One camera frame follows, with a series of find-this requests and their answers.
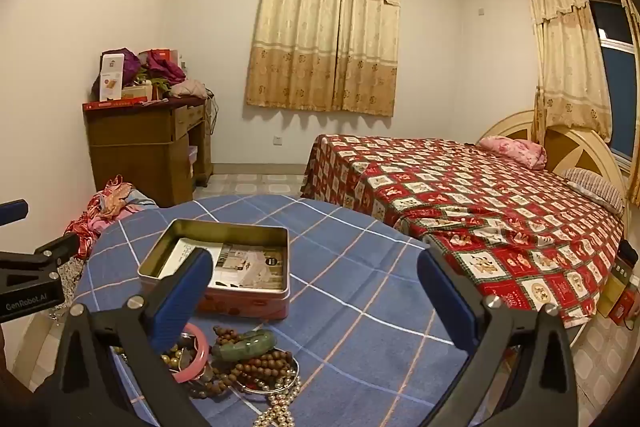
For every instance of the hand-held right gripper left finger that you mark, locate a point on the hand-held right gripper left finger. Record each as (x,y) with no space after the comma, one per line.
(182,292)

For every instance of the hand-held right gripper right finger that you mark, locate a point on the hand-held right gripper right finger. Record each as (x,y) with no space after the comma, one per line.
(440,292)

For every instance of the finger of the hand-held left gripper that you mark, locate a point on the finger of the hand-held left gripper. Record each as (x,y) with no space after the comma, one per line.
(45,257)
(12,211)

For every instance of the small brown bead strand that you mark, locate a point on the small brown bead strand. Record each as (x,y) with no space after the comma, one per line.
(227,334)

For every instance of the pink bangle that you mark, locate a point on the pink bangle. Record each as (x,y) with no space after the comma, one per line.
(201,354)

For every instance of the pink metal tin box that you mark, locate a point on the pink metal tin box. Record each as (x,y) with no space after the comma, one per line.
(250,304)

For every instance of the green jade bangle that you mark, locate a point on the green jade bangle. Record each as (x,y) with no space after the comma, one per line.
(245,347)

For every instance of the silver bangle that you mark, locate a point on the silver bangle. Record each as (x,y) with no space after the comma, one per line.
(295,379)

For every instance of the pile of colourful clothes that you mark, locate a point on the pile of colourful clothes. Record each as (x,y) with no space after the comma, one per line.
(115,202)

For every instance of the blue checked blanket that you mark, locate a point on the blue checked blanket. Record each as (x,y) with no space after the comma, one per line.
(350,307)

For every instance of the red patterned quilt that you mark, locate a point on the red patterned quilt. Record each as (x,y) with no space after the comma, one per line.
(475,207)

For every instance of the brown wooden desk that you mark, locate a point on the brown wooden desk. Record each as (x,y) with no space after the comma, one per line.
(140,147)

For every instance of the flat red box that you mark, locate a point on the flat red box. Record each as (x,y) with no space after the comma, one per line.
(115,104)

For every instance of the pink floral pillow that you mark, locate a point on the pink floral pillow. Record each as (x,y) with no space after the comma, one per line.
(515,149)

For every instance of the upright white box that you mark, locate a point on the upright white box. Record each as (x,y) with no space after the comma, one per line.
(111,77)

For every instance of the beige box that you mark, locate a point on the beige box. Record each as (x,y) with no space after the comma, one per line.
(135,93)

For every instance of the yellow cardboard box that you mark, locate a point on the yellow cardboard box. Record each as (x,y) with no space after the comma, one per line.
(617,287)

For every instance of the striped pillow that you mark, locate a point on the striped pillow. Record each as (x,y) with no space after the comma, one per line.
(595,187)

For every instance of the purple cloth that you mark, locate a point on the purple cloth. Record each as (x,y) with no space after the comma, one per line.
(129,62)

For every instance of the red cardboard box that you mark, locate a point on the red cardboard box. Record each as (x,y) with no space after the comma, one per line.
(629,307)

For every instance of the cream wooden headboard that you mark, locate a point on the cream wooden headboard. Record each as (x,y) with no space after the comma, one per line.
(575,147)

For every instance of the pink garment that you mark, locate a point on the pink garment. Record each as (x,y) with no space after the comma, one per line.
(187,88)

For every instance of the magenta cloth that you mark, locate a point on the magenta cloth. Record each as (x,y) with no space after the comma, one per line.
(165,69)

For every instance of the small red box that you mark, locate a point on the small red box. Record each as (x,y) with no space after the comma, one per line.
(159,55)

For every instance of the narrow beige patterned curtain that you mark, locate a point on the narrow beige patterned curtain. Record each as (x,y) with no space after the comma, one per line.
(570,57)

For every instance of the window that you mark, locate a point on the window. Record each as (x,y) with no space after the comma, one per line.
(617,87)

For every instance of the wide beige patterned curtain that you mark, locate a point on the wide beige patterned curtain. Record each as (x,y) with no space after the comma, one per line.
(320,32)

